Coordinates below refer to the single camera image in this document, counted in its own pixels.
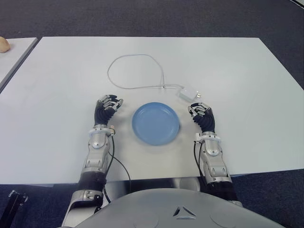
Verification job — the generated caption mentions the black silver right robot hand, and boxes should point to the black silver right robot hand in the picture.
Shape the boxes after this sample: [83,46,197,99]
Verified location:
[187,102,217,132]

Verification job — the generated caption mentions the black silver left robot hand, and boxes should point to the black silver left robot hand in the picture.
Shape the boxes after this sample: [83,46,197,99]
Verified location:
[94,94,124,126]

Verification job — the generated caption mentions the white charger adapter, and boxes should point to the white charger adapter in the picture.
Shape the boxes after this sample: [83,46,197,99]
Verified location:
[175,87,203,102]

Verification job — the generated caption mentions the white charger cable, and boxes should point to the white charger cable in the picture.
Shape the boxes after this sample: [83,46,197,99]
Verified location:
[107,54,185,91]

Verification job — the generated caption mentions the blue round plate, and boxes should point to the blue round plate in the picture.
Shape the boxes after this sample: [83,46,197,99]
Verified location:
[132,101,182,146]

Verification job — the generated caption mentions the grey robot torso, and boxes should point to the grey robot torso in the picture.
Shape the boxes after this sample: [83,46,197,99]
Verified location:
[90,189,293,228]

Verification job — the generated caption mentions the beige rounded object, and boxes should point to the beige rounded object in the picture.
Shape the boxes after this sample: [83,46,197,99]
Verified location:
[0,36,10,53]

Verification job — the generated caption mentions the black metal stand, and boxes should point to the black metal stand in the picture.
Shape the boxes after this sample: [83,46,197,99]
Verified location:
[0,190,29,228]

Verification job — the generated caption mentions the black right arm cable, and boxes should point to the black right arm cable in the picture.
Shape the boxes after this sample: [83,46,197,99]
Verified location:
[193,141,205,188]

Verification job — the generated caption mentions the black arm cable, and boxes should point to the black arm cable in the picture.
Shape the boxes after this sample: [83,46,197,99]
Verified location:
[102,132,132,205]
[193,141,205,188]

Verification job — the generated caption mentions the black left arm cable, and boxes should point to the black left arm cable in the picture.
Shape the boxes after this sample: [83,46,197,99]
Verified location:
[102,132,132,205]

